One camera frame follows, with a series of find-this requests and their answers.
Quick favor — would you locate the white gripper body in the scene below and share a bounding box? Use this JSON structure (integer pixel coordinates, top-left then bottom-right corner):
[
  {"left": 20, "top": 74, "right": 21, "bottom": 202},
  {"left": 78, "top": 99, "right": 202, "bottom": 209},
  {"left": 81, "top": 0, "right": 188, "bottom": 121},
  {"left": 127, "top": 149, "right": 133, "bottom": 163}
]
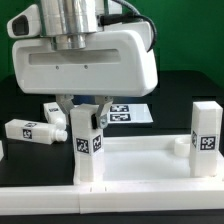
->
[{"left": 7, "top": 3, "right": 158, "bottom": 97}]

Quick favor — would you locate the white marker sheet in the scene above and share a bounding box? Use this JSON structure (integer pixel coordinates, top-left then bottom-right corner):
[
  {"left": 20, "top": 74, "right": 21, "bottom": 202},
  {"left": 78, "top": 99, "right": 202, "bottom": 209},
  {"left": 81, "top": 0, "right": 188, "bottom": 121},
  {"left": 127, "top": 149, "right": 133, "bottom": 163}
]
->
[{"left": 107, "top": 104, "right": 153, "bottom": 124}]

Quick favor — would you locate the white block left edge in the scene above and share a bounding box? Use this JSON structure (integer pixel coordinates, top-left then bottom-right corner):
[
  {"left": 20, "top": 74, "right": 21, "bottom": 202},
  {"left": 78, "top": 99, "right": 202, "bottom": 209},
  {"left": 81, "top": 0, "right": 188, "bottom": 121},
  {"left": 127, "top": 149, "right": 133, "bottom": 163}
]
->
[{"left": 0, "top": 140, "right": 4, "bottom": 162}]

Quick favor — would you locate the white desk top tray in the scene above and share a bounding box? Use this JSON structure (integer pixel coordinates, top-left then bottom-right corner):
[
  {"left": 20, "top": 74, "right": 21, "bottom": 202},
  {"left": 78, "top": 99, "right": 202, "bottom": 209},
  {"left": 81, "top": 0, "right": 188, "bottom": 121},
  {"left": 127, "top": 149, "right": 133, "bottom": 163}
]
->
[{"left": 73, "top": 135, "right": 190, "bottom": 184}]

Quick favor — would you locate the white front fence bar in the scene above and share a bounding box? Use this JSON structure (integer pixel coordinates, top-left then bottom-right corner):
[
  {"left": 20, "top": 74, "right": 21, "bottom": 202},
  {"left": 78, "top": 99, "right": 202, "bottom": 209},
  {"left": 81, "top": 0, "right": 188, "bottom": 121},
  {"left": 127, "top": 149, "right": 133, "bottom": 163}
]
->
[{"left": 0, "top": 181, "right": 224, "bottom": 215}]

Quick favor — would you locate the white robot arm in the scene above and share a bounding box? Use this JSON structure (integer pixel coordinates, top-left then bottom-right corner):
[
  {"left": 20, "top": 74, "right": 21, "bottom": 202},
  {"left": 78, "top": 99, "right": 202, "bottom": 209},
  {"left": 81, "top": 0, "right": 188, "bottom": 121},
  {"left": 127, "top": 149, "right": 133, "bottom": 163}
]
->
[{"left": 7, "top": 0, "right": 158, "bottom": 128}]

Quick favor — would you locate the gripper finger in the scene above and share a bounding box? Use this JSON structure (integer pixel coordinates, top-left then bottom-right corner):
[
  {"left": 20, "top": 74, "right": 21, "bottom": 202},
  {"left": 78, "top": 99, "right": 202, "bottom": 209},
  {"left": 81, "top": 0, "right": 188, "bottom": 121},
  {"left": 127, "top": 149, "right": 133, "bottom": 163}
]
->
[
  {"left": 56, "top": 94, "right": 74, "bottom": 124},
  {"left": 91, "top": 96, "right": 113, "bottom": 129}
]

